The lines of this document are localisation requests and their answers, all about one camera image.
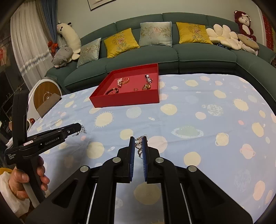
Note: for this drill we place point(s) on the yellow cushion right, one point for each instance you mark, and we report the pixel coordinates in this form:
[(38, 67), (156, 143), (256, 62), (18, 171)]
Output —
[(192, 33)]

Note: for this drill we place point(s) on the grey-blue cushion centre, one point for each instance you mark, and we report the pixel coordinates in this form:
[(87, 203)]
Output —
[(155, 33)]

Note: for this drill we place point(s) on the red tassel ornament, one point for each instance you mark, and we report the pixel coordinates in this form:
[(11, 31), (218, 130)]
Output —
[(53, 48)]

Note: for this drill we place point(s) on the teal sectional sofa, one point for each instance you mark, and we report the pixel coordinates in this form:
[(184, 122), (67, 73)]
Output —
[(179, 58)]

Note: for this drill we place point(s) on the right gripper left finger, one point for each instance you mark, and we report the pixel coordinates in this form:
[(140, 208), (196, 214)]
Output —
[(130, 159)]

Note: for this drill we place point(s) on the round beige cushion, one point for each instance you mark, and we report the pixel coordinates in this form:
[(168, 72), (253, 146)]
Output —
[(248, 41)]

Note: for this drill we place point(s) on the red wall banner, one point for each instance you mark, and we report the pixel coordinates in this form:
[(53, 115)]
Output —
[(269, 33)]

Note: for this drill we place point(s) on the grey-blue cushion left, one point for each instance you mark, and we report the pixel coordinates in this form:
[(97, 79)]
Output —
[(89, 52)]

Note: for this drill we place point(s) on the gold bangle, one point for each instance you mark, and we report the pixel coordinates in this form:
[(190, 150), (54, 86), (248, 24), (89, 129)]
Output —
[(123, 80)]

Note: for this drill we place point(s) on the small mouse ear mirror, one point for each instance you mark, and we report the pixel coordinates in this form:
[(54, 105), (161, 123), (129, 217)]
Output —
[(30, 123)]

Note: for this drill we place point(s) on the yellow cushion left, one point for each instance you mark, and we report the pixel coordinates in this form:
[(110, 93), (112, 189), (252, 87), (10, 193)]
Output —
[(120, 42)]

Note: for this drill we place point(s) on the gold ring ornament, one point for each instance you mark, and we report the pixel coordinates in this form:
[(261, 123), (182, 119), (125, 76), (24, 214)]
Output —
[(146, 87)]

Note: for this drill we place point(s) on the silver wristwatch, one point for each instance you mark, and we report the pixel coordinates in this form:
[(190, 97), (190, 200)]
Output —
[(148, 79)]

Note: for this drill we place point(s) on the white round wooden device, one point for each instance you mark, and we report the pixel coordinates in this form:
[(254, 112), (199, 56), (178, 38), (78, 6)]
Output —
[(42, 90)]

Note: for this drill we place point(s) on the red tray box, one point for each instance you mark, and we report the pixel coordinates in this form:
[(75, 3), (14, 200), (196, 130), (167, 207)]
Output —
[(111, 93)]

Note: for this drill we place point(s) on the grey-blue cushion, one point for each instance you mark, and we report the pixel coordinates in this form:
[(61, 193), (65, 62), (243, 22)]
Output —
[(155, 33), (89, 52)]

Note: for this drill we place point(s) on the blue patterned tablecloth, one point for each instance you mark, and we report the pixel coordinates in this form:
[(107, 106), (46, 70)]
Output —
[(218, 123)]

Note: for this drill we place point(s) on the grey pig plush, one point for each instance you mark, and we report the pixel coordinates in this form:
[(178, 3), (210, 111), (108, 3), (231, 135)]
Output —
[(62, 57)]

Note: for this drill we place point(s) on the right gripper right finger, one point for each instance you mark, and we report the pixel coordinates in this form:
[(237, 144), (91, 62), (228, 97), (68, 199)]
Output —
[(145, 157)]

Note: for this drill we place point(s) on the white cow plush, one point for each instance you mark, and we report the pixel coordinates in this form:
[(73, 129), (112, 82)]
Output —
[(72, 39)]

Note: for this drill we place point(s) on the blue curtain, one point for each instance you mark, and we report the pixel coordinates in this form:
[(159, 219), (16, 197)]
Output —
[(49, 8)]

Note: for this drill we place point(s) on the brown cardboard piece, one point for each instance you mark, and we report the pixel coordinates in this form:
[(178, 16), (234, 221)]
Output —
[(45, 107)]

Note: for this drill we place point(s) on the framed picture white swirl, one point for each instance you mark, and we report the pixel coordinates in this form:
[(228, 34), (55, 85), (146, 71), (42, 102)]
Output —
[(93, 4)]

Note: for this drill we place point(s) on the white flower cushion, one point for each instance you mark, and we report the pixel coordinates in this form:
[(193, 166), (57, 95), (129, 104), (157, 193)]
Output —
[(224, 36)]

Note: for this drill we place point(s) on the left hand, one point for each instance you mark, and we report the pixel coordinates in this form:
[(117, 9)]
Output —
[(18, 178)]

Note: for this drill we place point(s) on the white sheer curtain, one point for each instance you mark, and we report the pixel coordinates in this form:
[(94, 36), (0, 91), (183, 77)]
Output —
[(29, 44)]

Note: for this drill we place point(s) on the yellow cushion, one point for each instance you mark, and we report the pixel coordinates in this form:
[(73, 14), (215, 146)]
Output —
[(192, 33), (120, 42)]

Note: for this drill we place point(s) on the red monkey plush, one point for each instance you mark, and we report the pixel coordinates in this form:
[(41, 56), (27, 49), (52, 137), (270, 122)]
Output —
[(243, 20)]

